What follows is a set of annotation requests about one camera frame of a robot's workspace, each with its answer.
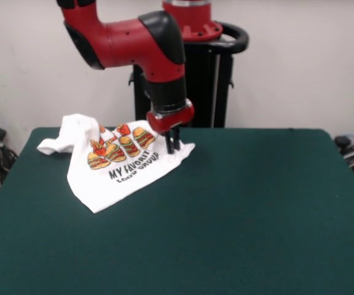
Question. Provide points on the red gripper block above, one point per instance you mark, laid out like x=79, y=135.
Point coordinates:
x=171, y=121

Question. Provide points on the white printed t-shirt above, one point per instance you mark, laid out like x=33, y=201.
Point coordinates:
x=88, y=184

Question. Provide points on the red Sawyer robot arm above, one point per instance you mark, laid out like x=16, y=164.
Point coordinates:
x=128, y=43

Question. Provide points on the dark green table cloth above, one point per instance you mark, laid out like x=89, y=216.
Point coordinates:
x=226, y=215

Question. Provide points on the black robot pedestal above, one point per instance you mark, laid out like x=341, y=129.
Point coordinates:
x=223, y=77

